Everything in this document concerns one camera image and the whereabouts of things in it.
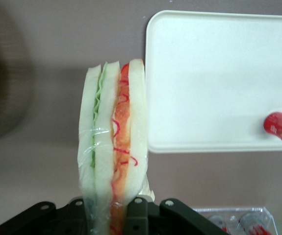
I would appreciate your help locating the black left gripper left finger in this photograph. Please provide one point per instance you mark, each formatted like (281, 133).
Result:
(45, 220)

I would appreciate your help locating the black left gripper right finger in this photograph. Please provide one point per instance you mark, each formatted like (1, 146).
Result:
(170, 218)

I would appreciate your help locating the triangle sandwich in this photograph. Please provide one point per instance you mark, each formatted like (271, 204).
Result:
(106, 134)

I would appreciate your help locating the beige plastic tray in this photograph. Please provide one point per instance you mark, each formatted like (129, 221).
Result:
(216, 85)

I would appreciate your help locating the red cola bottle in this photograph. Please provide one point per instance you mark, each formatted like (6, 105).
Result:
(219, 224)
(253, 224)

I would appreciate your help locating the clear acrylic bottle rack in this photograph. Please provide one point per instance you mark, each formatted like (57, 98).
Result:
(231, 210)

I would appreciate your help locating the small red yogurt bottle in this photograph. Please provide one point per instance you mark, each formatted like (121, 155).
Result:
(280, 127)

